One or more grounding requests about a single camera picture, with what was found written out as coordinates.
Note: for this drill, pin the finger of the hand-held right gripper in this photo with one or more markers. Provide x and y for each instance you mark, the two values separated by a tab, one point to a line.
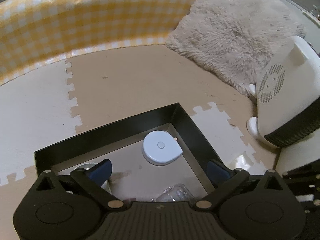
307	190
305	172

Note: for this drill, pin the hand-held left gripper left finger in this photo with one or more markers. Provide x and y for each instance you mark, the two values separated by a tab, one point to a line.
100	172

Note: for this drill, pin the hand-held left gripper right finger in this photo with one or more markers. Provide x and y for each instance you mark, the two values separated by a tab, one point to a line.
218	173

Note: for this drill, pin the clear plastic case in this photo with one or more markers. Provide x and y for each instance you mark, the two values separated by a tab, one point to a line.
175	192

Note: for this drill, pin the black cardboard box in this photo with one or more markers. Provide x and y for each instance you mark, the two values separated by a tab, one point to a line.
192	130

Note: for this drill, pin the white tape measure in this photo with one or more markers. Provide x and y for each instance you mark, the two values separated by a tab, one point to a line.
160	146

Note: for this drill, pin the white padded cushion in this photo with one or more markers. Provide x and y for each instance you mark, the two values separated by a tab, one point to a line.
295	157

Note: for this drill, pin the clear plastic wrapper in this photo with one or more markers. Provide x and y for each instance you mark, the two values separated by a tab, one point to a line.
241	162

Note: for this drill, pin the white foam mat tile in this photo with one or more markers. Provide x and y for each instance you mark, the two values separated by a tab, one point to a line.
225	135
32	110

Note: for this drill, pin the white fan heater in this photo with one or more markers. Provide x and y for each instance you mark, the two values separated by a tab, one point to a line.
292	100

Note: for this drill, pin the beige foam mat tile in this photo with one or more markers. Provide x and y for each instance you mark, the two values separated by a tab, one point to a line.
150	80

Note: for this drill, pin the fluffy white pillow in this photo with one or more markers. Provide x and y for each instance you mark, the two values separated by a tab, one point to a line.
232	32

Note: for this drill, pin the yellow checkered bed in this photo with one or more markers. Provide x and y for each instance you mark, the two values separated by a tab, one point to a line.
75	22

